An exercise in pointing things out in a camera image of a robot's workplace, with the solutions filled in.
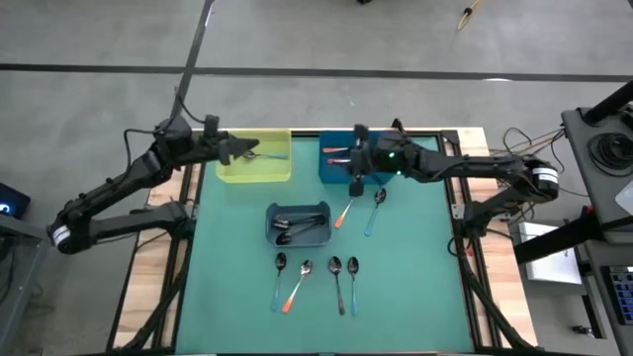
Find coiled black cable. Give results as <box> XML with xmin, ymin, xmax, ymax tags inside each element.
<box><xmin>587</xmin><ymin>132</ymin><xmax>633</xmax><ymax>178</ymax></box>

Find grey metal stand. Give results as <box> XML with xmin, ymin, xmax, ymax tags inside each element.
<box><xmin>0</xmin><ymin>212</ymin><xmax>83</xmax><ymax>356</ymax></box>

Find grey equipment rack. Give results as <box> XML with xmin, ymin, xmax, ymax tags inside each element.
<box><xmin>576</xmin><ymin>239</ymin><xmax>633</xmax><ymax>356</ymax></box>

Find white box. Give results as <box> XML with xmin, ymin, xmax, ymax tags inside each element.
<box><xmin>517</xmin><ymin>221</ymin><xmax>584</xmax><ymax>286</ymax></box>

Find yellow-orange floor cable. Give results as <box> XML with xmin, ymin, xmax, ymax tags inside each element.
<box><xmin>455</xmin><ymin>0</ymin><xmax>485</xmax><ymax>32</ymax></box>

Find black diagonal bar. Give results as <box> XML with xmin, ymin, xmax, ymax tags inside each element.
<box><xmin>512</xmin><ymin>210</ymin><xmax>602</xmax><ymax>267</ymax></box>

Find black device with blue light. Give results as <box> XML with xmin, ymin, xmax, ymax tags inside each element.
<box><xmin>0</xmin><ymin>181</ymin><xmax>32</xmax><ymax>222</ymax></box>

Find black aluminium table frame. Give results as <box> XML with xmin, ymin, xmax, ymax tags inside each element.
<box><xmin>106</xmin><ymin>118</ymin><xmax>540</xmax><ymax>356</ymax></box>

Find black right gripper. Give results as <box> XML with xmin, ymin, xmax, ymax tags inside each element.
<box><xmin>344</xmin><ymin>124</ymin><xmax>378</xmax><ymax>198</ymax></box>

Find loose black floor cables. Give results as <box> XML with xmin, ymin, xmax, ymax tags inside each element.
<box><xmin>489</xmin><ymin>127</ymin><xmax>592</xmax><ymax>199</ymax></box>

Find black keypad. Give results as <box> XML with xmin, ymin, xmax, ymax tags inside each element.
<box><xmin>600</xmin><ymin>265</ymin><xmax>633</xmax><ymax>327</ymax></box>

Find grey equipment cart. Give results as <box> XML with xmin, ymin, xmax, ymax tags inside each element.
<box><xmin>561</xmin><ymin>106</ymin><xmax>633</xmax><ymax>243</ymax></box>

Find teal table mat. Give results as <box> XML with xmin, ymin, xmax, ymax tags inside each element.
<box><xmin>175</xmin><ymin>133</ymin><xmax>476</xmax><ymax>353</ymax></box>

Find blue plastic bin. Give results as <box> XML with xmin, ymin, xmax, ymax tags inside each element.
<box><xmin>317</xmin><ymin>130</ymin><xmax>396</xmax><ymax>186</ymax></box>

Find yellow-green plastic bin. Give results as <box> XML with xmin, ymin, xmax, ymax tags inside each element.
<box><xmin>216</xmin><ymin>128</ymin><xmax>293</xmax><ymax>184</ymax></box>

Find black pole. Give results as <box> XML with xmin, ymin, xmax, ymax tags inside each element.
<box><xmin>583</xmin><ymin>80</ymin><xmax>633</xmax><ymax>126</ymax></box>

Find grey plastic bin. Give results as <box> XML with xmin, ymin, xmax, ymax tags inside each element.
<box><xmin>265</xmin><ymin>201</ymin><xmax>332</xmax><ymax>247</ymax></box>

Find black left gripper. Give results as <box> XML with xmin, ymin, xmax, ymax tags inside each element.
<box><xmin>197</xmin><ymin>114</ymin><xmax>261</xmax><ymax>167</ymax></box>

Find white sheet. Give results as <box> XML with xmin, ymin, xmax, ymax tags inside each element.
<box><xmin>614</xmin><ymin>179</ymin><xmax>633</xmax><ymax>218</ymax></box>

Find blue-handled steel spoon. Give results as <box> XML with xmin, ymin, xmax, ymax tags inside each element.
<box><xmin>269</xmin><ymin>251</ymin><xmax>288</xmax><ymax>313</ymax></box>
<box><xmin>346</xmin><ymin>255</ymin><xmax>361</xmax><ymax>318</ymax></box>
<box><xmin>364</xmin><ymin>187</ymin><xmax>388</xmax><ymax>237</ymax></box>
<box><xmin>240</xmin><ymin>149</ymin><xmax>290</xmax><ymax>161</ymax></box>

